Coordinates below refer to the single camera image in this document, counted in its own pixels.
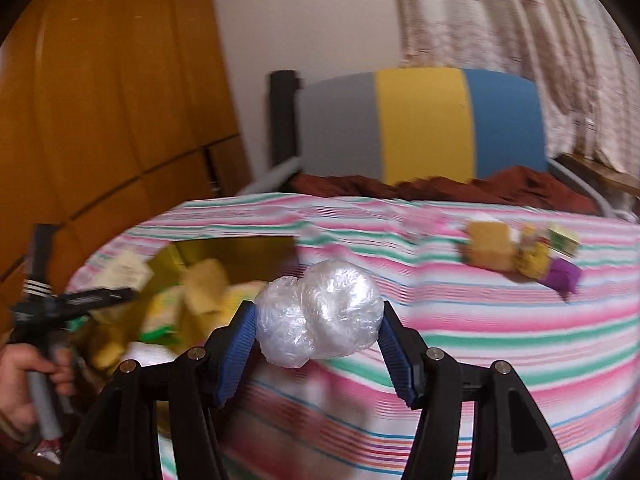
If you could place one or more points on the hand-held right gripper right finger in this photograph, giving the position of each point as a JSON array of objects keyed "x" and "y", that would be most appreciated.
[{"x": 400, "y": 360}]

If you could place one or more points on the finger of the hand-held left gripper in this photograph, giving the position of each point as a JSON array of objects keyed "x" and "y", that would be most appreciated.
[{"x": 95, "y": 300}]

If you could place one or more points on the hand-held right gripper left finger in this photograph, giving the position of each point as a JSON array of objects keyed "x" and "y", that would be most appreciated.
[{"x": 235, "y": 355}]

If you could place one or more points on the beige medicine box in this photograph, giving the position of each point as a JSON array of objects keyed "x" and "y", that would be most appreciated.
[{"x": 122, "y": 270}]

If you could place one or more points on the yellow green snack packet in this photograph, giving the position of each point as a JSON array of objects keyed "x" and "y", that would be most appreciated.
[{"x": 162, "y": 317}]

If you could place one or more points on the white plastic bag ball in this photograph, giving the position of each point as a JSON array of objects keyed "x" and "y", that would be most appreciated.
[{"x": 325, "y": 310}]

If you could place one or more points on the gold metal tin box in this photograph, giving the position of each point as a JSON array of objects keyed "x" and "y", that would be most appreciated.
[{"x": 240, "y": 250}]

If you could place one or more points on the pink hair claw clip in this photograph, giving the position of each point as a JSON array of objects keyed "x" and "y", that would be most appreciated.
[{"x": 425, "y": 222}]

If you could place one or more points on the purple packet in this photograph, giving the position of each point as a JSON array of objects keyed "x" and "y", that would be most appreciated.
[{"x": 565, "y": 277}]

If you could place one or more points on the small green box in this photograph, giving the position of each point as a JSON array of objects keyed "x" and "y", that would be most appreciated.
[{"x": 562, "y": 240}]

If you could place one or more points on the person's left hand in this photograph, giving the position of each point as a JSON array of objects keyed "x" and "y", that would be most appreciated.
[{"x": 20, "y": 375}]

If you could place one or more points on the striped pink green tablecloth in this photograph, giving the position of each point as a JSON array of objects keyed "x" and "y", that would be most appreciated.
[{"x": 475, "y": 340}]

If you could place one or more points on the white foam piece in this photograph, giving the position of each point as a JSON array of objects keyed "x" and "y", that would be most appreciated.
[{"x": 272, "y": 175}]

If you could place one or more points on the wooden wardrobe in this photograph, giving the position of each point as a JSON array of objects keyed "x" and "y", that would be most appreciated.
[{"x": 125, "y": 85}]

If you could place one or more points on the dark red cloth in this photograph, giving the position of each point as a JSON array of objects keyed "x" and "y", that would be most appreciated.
[{"x": 525, "y": 185}]

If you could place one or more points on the grey yellow blue chair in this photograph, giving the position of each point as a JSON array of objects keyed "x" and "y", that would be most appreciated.
[{"x": 420, "y": 125}]

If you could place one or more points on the black rolled mat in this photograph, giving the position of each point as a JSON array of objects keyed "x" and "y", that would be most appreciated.
[{"x": 282, "y": 120}]

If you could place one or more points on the wooden side table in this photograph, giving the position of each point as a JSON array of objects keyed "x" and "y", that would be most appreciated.
[{"x": 600, "y": 170}]

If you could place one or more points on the printed beige curtain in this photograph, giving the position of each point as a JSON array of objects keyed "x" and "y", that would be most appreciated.
[{"x": 500, "y": 20}]

